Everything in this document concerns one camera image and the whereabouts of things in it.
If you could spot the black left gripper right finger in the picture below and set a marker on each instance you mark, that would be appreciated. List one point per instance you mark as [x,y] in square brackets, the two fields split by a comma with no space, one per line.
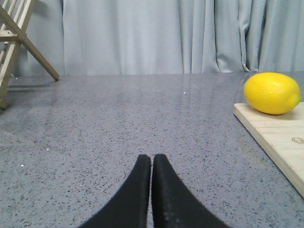
[173,205]

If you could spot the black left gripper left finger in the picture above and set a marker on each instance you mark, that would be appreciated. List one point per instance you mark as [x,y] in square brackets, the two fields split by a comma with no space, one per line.
[129,206]

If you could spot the wooden cutting board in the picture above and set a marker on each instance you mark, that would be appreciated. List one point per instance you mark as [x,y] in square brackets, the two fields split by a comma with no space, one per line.
[280,136]

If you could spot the yellow lemon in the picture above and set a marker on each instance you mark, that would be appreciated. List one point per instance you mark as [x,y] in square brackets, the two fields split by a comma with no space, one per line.
[272,93]

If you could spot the wooden folding rack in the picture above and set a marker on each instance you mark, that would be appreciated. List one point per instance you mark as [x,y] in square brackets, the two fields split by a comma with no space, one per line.
[14,19]

